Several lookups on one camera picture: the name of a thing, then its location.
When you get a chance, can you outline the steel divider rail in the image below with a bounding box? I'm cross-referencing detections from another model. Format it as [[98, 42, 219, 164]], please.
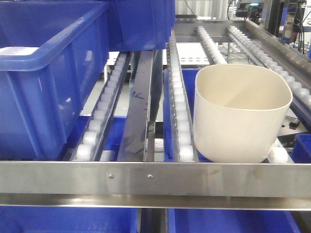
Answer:
[[117, 50, 163, 162]]

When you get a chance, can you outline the white roller track left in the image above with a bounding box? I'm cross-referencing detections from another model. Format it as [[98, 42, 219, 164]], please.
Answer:
[[69, 51, 132, 162]]

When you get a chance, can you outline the blue crate front left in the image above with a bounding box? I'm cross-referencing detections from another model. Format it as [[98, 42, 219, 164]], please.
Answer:
[[0, 0, 109, 160]]

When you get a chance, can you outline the blue crate lower right edge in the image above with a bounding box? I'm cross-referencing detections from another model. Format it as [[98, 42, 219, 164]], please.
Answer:
[[291, 133, 311, 164]]

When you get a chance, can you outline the blue crate bottom left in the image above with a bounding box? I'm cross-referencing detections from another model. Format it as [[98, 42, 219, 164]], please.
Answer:
[[0, 206, 139, 233]]

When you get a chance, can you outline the white plastic bin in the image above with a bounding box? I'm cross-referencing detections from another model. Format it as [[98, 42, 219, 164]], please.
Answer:
[[192, 64, 293, 164]]

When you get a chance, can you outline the blue crate bottom right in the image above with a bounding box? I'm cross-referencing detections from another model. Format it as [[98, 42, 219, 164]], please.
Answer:
[[168, 209, 300, 233]]

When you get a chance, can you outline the white roller track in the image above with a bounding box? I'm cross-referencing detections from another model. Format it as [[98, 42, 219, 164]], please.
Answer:
[[69, 51, 132, 162], [166, 31, 199, 163], [227, 26, 311, 120], [195, 25, 295, 164]]

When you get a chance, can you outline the blue crate lower left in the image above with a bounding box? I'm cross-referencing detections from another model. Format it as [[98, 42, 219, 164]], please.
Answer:
[[65, 116, 126, 157]]

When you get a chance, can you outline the blue crate rear centre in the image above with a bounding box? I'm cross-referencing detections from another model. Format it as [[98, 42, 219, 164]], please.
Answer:
[[107, 0, 175, 51]]

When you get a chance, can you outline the white roller track far right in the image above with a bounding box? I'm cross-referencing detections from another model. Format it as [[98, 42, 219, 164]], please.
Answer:
[[227, 26, 311, 120]]

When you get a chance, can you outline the blue crate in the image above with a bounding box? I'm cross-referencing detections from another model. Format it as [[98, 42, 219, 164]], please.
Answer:
[[65, 116, 126, 157], [168, 209, 300, 233], [107, 0, 175, 51], [0, 206, 139, 233], [0, 0, 109, 160]]

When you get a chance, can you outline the white roller track centre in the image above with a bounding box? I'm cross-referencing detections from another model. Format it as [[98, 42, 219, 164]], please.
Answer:
[[166, 31, 199, 163]]

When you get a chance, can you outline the stainless steel shelf rack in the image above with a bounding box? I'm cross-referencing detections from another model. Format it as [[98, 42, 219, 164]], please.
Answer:
[[0, 20, 311, 233]]

